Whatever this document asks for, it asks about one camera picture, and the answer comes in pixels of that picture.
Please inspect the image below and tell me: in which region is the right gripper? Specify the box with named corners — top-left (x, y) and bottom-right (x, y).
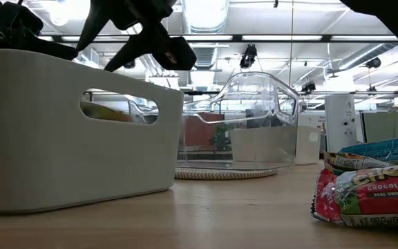
top-left (76, 0), bottom-right (197, 73)

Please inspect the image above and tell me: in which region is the green orange granola bar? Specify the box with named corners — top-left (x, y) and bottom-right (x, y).
top-left (322, 151), bottom-right (392, 176)

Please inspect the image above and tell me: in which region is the blue granola bar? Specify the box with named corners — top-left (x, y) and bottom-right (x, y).
top-left (339, 134), bottom-right (398, 163)

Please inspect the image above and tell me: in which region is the black overhead light bar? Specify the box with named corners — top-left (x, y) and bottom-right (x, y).
top-left (38, 33), bottom-right (398, 44)

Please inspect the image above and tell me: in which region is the red background panel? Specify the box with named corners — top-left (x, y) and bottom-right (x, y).
top-left (181, 113), bottom-right (222, 150)

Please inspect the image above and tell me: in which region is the green plant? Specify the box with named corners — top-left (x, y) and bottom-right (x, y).
top-left (212, 123), bottom-right (231, 152)

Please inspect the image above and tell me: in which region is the thin vertical pole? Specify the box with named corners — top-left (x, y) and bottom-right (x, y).
top-left (289, 0), bottom-right (294, 87)

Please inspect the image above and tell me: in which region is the green partition panel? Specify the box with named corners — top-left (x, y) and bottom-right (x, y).
top-left (360, 111), bottom-right (398, 143)

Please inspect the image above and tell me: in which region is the round silver ventilation duct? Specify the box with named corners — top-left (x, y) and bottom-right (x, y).
top-left (181, 0), bottom-right (230, 35)

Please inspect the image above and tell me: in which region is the ribbed silver duct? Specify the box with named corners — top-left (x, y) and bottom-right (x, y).
top-left (193, 46), bottom-right (219, 70)

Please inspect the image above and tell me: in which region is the black horizontal rail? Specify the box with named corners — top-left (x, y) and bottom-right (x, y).
top-left (181, 90), bottom-right (398, 96)

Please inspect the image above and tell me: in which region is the clear plastic handled bin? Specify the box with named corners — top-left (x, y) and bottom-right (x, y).
top-left (176, 71), bottom-right (301, 171)

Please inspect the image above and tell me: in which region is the round woven rope mat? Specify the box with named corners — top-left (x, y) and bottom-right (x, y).
top-left (174, 167), bottom-right (278, 181)

